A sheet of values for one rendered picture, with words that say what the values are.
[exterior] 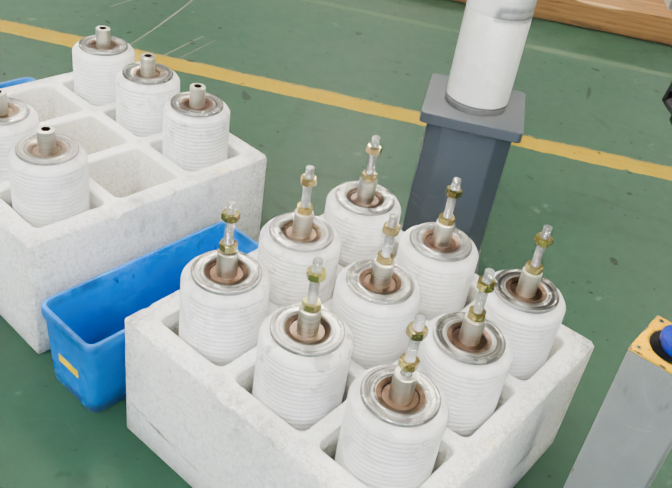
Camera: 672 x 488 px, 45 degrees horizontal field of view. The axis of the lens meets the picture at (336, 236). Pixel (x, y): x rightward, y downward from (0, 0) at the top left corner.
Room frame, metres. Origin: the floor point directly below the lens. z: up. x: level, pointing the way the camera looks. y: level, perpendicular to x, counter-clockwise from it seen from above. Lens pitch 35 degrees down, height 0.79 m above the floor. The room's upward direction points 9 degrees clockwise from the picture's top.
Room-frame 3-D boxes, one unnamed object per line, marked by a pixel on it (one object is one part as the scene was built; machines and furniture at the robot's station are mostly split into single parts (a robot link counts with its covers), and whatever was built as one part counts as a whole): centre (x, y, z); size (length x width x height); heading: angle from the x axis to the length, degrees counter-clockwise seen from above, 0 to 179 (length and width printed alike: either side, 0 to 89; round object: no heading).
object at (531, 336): (0.73, -0.22, 0.16); 0.10 x 0.10 x 0.18
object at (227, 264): (0.67, 0.11, 0.26); 0.02 x 0.02 x 0.03
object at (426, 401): (0.54, -0.08, 0.25); 0.08 x 0.08 x 0.01
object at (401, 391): (0.54, -0.08, 0.26); 0.02 x 0.02 x 0.03
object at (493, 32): (1.10, -0.17, 0.39); 0.09 x 0.09 x 0.17; 83
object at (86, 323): (0.81, 0.21, 0.06); 0.30 x 0.11 x 0.12; 143
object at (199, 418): (0.70, -0.06, 0.09); 0.39 x 0.39 x 0.18; 54
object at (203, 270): (0.67, 0.11, 0.25); 0.08 x 0.08 x 0.01
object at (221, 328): (0.67, 0.11, 0.16); 0.10 x 0.10 x 0.18
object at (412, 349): (0.54, -0.08, 0.31); 0.01 x 0.01 x 0.08
